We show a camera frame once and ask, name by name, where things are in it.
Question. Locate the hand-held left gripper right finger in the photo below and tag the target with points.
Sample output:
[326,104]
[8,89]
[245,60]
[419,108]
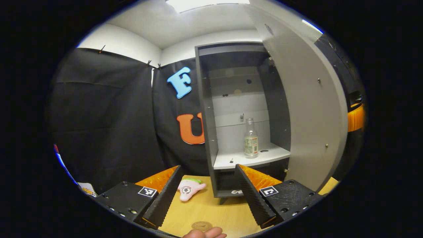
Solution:
[252,196]

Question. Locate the dark grey cabinet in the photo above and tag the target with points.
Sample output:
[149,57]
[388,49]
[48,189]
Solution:
[206,132]

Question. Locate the round wooden coaster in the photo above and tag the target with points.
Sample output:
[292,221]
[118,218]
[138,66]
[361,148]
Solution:
[201,226]

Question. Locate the blue and red panel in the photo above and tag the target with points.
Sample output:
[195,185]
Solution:
[61,162]

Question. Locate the clear glass bottle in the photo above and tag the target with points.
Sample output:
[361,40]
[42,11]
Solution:
[251,145]

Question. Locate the beige cabinet door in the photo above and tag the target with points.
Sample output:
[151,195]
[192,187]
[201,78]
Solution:
[307,115]

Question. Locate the black backdrop cloth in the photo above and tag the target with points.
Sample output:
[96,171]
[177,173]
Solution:
[105,115]

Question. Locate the pink plush toy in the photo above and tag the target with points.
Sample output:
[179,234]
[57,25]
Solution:
[188,191]

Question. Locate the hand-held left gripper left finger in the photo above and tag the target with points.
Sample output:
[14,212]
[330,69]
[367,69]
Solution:
[167,198]

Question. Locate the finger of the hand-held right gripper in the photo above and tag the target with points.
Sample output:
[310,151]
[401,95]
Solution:
[356,119]

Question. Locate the white printed paper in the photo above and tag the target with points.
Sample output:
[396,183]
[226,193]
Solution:
[87,190]

